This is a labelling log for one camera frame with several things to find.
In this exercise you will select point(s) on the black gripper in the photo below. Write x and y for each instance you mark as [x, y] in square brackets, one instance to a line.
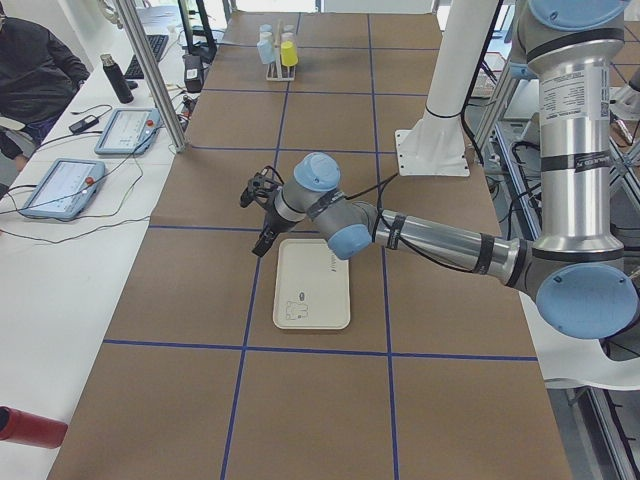
[272, 221]

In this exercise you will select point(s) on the yellow plastic cup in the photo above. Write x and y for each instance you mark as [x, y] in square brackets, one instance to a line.
[289, 55]

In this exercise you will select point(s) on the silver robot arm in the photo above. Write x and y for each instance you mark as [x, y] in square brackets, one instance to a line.
[573, 270]

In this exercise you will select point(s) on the cream plastic tray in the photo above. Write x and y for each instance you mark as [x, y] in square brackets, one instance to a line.
[312, 287]

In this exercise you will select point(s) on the blue teach pendant far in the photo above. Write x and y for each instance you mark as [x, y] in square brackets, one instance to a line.
[129, 131]

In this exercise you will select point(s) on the blue teach pendant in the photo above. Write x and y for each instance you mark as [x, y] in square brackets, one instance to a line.
[129, 131]
[66, 189]

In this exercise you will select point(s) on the black box with label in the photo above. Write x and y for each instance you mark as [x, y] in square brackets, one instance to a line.
[193, 73]

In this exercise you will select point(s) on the black computer monitor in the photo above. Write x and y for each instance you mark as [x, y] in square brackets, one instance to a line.
[198, 34]

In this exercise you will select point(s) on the blue teach pendant near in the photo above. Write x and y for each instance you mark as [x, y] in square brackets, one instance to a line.
[66, 189]

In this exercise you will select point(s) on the black water bottle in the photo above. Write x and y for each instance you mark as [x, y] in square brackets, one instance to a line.
[116, 79]

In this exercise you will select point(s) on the person in black jacket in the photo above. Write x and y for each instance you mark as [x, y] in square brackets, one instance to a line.
[39, 76]

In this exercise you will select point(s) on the red bottle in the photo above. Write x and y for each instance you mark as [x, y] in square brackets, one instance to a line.
[25, 428]

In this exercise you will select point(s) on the white chair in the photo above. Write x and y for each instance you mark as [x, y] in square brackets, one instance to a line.
[566, 362]

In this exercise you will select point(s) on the white wire cup rack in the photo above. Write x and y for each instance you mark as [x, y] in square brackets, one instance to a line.
[276, 72]

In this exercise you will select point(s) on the grey aluminium frame post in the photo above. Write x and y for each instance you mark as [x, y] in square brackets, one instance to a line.
[155, 82]

